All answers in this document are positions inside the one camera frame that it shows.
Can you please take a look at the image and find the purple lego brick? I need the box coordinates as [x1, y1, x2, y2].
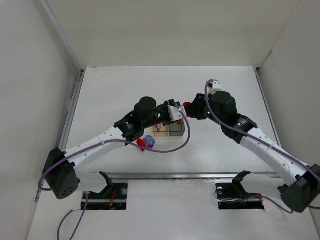
[155, 124, 162, 132]

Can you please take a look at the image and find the red arched lego piece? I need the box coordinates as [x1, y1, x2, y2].
[183, 102, 191, 108]

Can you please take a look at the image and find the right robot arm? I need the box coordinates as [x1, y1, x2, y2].
[183, 91, 320, 213]

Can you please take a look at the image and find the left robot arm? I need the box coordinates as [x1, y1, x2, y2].
[41, 96, 181, 200]

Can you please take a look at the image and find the amber transparent container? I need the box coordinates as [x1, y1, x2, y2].
[153, 124, 169, 138]

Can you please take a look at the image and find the purple round lego piece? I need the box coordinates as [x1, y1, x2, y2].
[143, 135, 156, 149]

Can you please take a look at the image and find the grey transparent container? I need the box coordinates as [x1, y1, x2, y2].
[169, 119, 185, 137]

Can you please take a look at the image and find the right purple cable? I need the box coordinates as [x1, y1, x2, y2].
[204, 80, 320, 215]

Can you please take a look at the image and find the purple cable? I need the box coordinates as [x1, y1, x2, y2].
[37, 103, 192, 240]
[204, 80, 320, 215]

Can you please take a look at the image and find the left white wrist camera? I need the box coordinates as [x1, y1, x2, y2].
[168, 105, 187, 123]

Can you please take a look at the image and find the aluminium right edge rail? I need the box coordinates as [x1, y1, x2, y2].
[254, 68, 281, 146]

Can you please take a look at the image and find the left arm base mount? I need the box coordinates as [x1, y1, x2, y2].
[80, 171, 129, 211]

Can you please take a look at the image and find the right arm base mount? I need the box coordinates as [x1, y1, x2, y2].
[214, 171, 265, 210]

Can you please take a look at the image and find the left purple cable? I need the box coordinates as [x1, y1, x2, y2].
[37, 103, 192, 240]

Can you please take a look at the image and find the aluminium left frame post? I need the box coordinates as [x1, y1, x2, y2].
[33, 0, 83, 76]

